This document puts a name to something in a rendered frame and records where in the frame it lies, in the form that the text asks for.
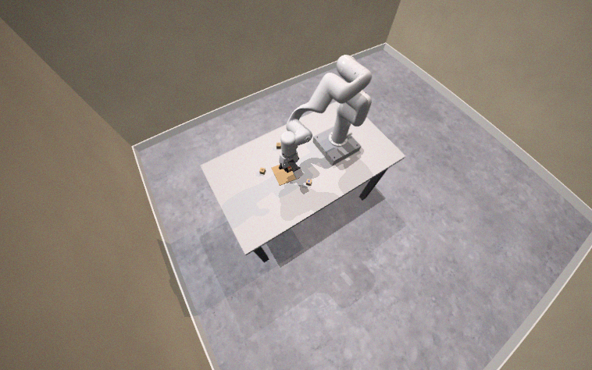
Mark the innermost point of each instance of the tan flat square mat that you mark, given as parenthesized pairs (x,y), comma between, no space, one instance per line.
(282,176)

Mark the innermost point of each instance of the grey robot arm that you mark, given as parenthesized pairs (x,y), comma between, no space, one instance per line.
(332,87)

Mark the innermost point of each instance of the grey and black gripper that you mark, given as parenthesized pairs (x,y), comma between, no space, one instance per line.
(284,161)

